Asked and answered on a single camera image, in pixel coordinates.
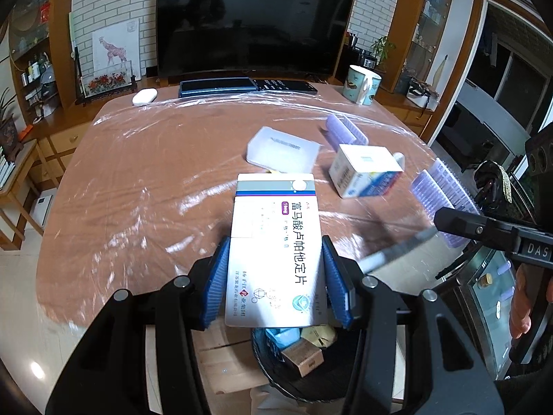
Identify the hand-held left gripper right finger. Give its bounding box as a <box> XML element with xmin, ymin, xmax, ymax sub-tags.
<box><xmin>322</xmin><ymin>236</ymin><xmax>506</xmax><ymax>415</ymax></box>

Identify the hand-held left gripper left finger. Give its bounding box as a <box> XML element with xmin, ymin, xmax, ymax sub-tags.
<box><xmin>45</xmin><ymin>237</ymin><xmax>232</xmax><ymax>415</ymax></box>

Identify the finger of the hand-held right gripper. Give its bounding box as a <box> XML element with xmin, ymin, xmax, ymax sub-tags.
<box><xmin>434</xmin><ymin>242</ymin><xmax>482</xmax><ymax>280</ymax></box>
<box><xmin>434</xmin><ymin>207</ymin><xmax>519</xmax><ymax>253</ymax></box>

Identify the white grey tube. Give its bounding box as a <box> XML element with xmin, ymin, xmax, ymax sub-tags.
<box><xmin>358</xmin><ymin>227</ymin><xmax>437</xmax><ymax>274</ymax></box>

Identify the white medicine box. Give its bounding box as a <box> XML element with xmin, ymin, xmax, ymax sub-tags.
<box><xmin>225</xmin><ymin>173</ymin><xmax>328</xmax><ymax>328</ymax></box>

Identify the black mesh wastebasket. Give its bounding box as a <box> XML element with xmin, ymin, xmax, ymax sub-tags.
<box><xmin>251</xmin><ymin>324</ymin><xmax>368</xmax><ymax>401</ymax></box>

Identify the person's right hand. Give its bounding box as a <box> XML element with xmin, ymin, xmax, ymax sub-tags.
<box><xmin>509</xmin><ymin>264</ymin><xmax>551</xmax><ymax>340</ymax></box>

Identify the large purple ribbed tray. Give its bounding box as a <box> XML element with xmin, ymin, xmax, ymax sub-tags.
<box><xmin>410</xmin><ymin>158</ymin><xmax>481</xmax><ymax>249</ymax></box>

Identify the glass display table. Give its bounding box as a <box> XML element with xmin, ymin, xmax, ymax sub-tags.
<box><xmin>449</xmin><ymin>246</ymin><xmax>519</xmax><ymax>379</ymax></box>

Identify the yellow paper packet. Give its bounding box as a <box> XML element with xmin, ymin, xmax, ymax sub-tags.
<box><xmin>301</xmin><ymin>325</ymin><xmax>338</xmax><ymax>349</ymax></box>

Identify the cardboard box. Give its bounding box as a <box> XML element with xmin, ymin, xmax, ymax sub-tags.
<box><xmin>144</xmin><ymin>322</ymin><xmax>271</xmax><ymax>396</ymax></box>

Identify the light blue packet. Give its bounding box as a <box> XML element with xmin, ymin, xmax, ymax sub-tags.
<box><xmin>265</xmin><ymin>328</ymin><xmax>303</xmax><ymax>349</ymax></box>

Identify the small brown box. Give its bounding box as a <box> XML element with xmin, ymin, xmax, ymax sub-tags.
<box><xmin>281</xmin><ymin>338</ymin><xmax>324</xmax><ymax>377</ymax></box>

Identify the dark low bench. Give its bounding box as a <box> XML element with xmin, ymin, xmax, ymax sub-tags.
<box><xmin>436</xmin><ymin>99</ymin><xmax>494</xmax><ymax>170</ymax></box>

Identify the white and blue carton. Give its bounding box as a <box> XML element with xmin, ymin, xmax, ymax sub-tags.
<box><xmin>329</xmin><ymin>144</ymin><xmax>405</xmax><ymax>199</ymax></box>

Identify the clear plastic table sheet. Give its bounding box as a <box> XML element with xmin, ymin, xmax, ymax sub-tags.
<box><xmin>88</xmin><ymin>91</ymin><xmax>437</xmax><ymax>277</ymax></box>

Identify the white plastic blister tray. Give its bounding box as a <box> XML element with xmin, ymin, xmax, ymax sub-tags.
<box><xmin>245</xmin><ymin>127</ymin><xmax>321</xmax><ymax>174</ymax></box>

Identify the small purple ribbed tray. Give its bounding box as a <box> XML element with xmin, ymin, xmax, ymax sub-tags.
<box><xmin>325</xmin><ymin>114</ymin><xmax>369</xmax><ymax>148</ymax></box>

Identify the blue butterfly mug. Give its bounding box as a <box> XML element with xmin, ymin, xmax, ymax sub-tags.
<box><xmin>343</xmin><ymin>65</ymin><xmax>383</xmax><ymax>106</ymax></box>

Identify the white small appliance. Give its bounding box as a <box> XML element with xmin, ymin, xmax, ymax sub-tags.
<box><xmin>30</xmin><ymin>194</ymin><xmax>55</xmax><ymax>226</ymax></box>

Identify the dark blue flat box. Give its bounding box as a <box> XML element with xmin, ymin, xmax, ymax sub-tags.
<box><xmin>178</xmin><ymin>77</ymin><xmax>260</xmax><ymax>99</ymax></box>

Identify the green potted plant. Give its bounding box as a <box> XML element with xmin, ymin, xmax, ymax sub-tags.
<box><xmin>371</xmin><ymin>36</ymin><xmax>396</xmax><ymax>75</ymax></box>

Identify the black coffee machine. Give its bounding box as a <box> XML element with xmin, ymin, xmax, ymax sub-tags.
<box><xmin>346</xmin><ymin>44</ymin><xmax>377</xmax><ymax>79</ymax></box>

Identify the black remote control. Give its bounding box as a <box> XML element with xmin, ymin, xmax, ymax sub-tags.
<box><xmin>253</xmin><ymin>79</ymin><xmax>319</xmax><ymax>95</ymax></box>

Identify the wooden glass-door cabinet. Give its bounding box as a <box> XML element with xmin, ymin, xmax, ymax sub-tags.
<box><xmin>389</xmin><ymin>0</ymin><xmax>459</xmax><ymax>96</ymax></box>

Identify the wooden side table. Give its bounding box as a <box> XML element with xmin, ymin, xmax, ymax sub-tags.
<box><xmin>0</xmin><ymin>138</ymin><xmax>49</xmax><ymax>251</ymax></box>

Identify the giraffe drawing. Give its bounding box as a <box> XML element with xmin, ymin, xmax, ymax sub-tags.
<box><xmin>92</xmin><ymin>18</ymin><xmax>141</xmax><ymax>79</ymax></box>

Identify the spiky plant in dark pot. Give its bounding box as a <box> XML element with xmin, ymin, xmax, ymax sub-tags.
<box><xmin>0</xmin><ymin>89</ymin><xmax>25</xmax><ymax>157</ymax></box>

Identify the black curved television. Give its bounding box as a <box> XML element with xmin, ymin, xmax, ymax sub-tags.
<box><xmin>156</xmin><ymin>0</ymin><xmax>356</xmax><ymax>79</ymax></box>

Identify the wooden display shelf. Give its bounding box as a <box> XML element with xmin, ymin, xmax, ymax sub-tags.
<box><xmin>9</xmin><ymin>0</ymin><xmax>75</xmax><ymax>127</ymax></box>

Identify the white bag with black strap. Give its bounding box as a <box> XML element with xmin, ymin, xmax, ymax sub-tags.
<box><xmin>406</xmin><ymin>77</ymin><xmax>440</xmax><ymax>110</ymax></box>

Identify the feather wall decoration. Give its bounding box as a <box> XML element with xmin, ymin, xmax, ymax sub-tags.
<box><xmin>434</xmin><ymin>54</ymin><xmax>450</xmax><ymax>88</ymax></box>

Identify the red flower picture frame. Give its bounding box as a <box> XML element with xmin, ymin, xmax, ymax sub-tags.
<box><xmin>75</xmin><ymin>61</ymin><xmax>137</xmax><ymax>103</ymax></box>

